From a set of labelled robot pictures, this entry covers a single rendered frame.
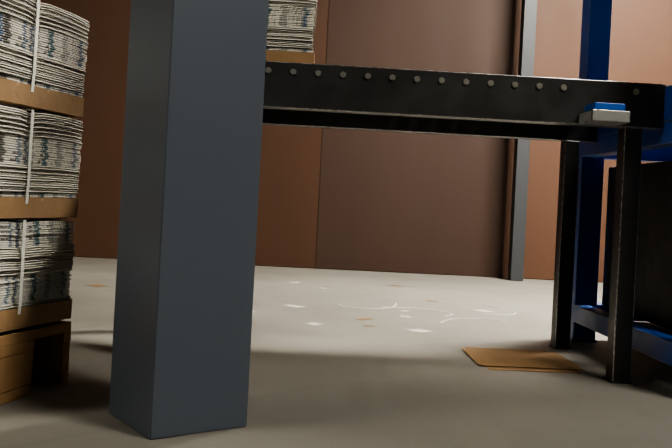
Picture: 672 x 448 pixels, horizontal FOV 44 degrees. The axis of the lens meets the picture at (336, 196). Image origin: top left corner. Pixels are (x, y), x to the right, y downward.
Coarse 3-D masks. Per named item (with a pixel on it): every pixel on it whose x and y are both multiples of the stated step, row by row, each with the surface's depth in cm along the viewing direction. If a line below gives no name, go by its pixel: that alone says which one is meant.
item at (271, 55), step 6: (270, 54) 228; (276, 54) 228; (282, 54) 228; (288, 54) 228; (294, 54) 228; (300, 54) 228; (306, 54) 228; (312, 54) 228; (270, 60) 228; (276, 60) 228; (282, 60) 228; (288, 60) 228; (294, 60) 228; (300, 60) 228; (306, 60) 228; (312, 60) 228
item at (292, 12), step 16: (272, 0) 228; (288, 0) 229; (304, 0) 229; (272, 16) 228; (288, 16) 229; (304, 16) 228; (272, 32) 228; (288, 32) 228; (304, 32) 228; (272, 48) 228; (288, 48) 228; (304, 48) 228
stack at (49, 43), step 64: (0, 0) 159; (0, 64) 160; (64, 64) 180; (0, 128) 161; (64, 128) 182; (0, 192) 162; (64, 192) 183; (0, 256) 163; (64, 256) 184; (0, 384) 165
